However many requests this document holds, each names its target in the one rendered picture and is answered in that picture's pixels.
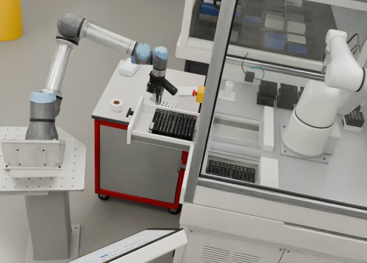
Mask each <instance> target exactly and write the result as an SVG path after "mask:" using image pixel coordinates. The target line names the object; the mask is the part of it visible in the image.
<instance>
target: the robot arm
mask: <svg viewBox="0 0 367 263"><path fill-rule="evenodd" d="M57 29H58V31H57V35H56V39H55V41H56V43H57V46H56V50H55V53H54V56H53V59H52V62H51V66H50V70H49V73H48V76H47V79H46V83H45V86H44V88H43V89H42V90H40V92H32V93H31V97H30V116H29V126H28V129H27V132H26V135H25V140H54V139H56V140H58V133H57V130H56V126H55V118H56V117H57V116H58V114H59V113H60V109H61V107H60V106H61V102H62V98H63V97H62V95H61V91H62V87H63V84H64V80H65V78H66V74H67V70H68V67H69V63H70V60H71V57H72V53H73V50H74V49H75V48H77V47H78V44H79V40H80V39H81V38H82V37H85V38H87V39H90V40H93V41H95V42H97V43H100V44H103V45H105V46H108V47H110V48H112V49H115V50H117V51H120V52H123V53H125V54H128V55H130V56H131V63H132V64H136V65H138V64H142V65H153V68H152V71H151V72H150V73H149V76H150V80H149V82H148V83H147V87H148V88H147V89H146V91H147V92H150V93H152V96H153V97H150V100H151V101H152V102H154V103H156V105H159V104H160V103H161V100H162V97H163V92H164V89H166V90H167V91H168V92H169V93H170V94H171V95H172V96H174V95H175V94H176V93H177V91H178V89H177V88H176V87H174V86H173V85H172V84H171V83H170V82H169V81H168V80H167V79H165V75H166V70H167V61H168V50H167V49H166V48H165V47H162V46H159V47H156V48H155V50H154V51H151V47H150V46H149V45H148V44H145V43H142V44H141V43H139V42H136V41H134V40H131V39H128V38H126V37H123V36H121V35H119V34H116V33H114V32H111V31H109V30H107V29H104V28H101V27H99V26H96V25H94V24H91V23H89V22H88V20H87V19H85V18H83V17H80V16H77V15H75V14H72V13H65V14H62V15H61V16H60V17H59V18H58V20H57Z"/></svg>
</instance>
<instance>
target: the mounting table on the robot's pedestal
mask: <svg viewBox="0 0 367 263"><path fill-rule="evenodd" d="M27 129H28V127H0V139H4V138H7V139H12V140H14V139H17V140H18V138H25V135H26V132H27ZM56 130H57V133H58V137H59V138H73V137H72V136H71V135H70V134H68V133H67V132H65V131H64V130H62V129H61V128H60V127H56ZM85 163H86V145H84V144H83V143H81V142H80V141H79V140H77V139H76V138H74V145H73V158H72V170H71V176H63V177H9V176H10V171H11V170H5V169H4V166H5V162H4V159H3V153H2V148H1V143H0V196H8V195H48V192H80V191H83V190H84V184H85Z"/></svg>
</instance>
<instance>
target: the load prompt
mask: <svg viewBox="0 0 367 263"><path fill-rule="evenodd" d="M158 237H160V236H153V237H151V238H148V239H146V240H144V241H142V242H139V243H137V244H135V245H133V246H130V247H128V248H126V249H123V250H121V251H119V252H117V253H114V254H112V255H109V256H107V257H105V258H103V259H100V260H98V261H96V262H93V263H101V262H103V261H105V260H108V259H110V258H113V257H115V256H117V255H119V254H121V253H124V252H126V251H128V250H130V249H133V248H135V247H137V246H140V245H142V244H144V243H146V242H149V241H151V240H154V239H156V238H158Z"/></svg>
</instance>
